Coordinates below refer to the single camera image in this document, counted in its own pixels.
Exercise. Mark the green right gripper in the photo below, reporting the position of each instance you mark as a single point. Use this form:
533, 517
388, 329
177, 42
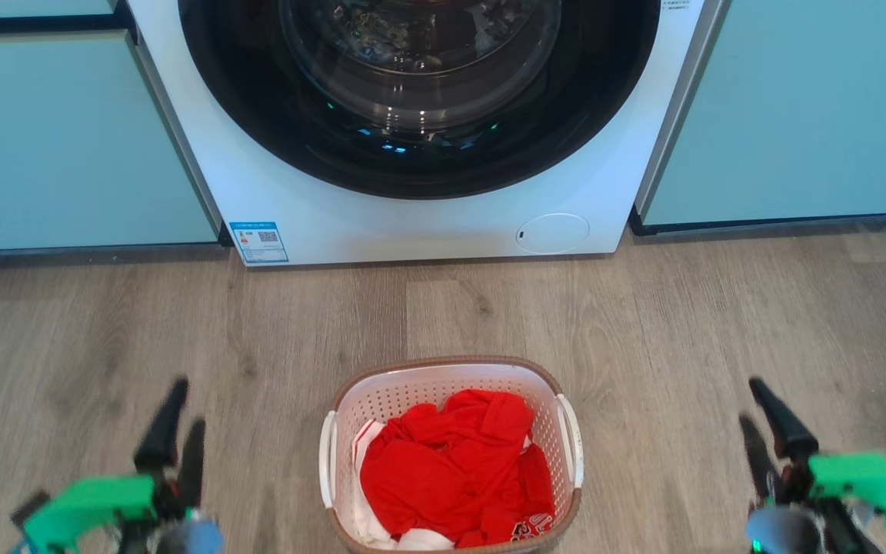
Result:
870, 481

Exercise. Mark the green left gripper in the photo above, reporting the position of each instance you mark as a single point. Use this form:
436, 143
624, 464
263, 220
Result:
89, 504

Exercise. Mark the white brown-rimmed laundry basket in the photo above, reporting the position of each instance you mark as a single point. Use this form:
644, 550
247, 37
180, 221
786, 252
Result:
397, 392

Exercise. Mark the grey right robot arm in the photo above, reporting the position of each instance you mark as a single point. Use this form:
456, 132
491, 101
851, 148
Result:
781, 532

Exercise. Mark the blue energy label sticker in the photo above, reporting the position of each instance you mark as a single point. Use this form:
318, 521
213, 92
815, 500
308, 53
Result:
259, 242

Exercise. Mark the white garment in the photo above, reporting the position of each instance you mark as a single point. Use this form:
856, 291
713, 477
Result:
421, 541

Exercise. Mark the red garment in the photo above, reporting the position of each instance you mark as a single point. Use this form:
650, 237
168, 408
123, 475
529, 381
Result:
443, 469

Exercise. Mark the round white filter cover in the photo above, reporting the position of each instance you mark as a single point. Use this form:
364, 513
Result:
554, 233

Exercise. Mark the large pale green cabinet front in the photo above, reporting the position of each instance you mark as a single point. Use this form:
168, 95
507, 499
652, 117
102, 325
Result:
66, 146

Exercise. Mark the white front-load washing machine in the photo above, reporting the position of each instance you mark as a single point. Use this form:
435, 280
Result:
428, 227

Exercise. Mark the right teal cabinet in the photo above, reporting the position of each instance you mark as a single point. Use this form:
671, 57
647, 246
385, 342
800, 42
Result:
797, 108

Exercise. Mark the round black washing machine door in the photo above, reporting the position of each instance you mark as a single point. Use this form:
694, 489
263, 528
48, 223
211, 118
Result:
243, 100

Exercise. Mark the small printed text sticker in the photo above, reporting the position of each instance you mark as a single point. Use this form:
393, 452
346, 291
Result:
677, 3

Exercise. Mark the small pale green cabinet front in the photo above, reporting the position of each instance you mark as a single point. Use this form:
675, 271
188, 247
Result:
28, 6

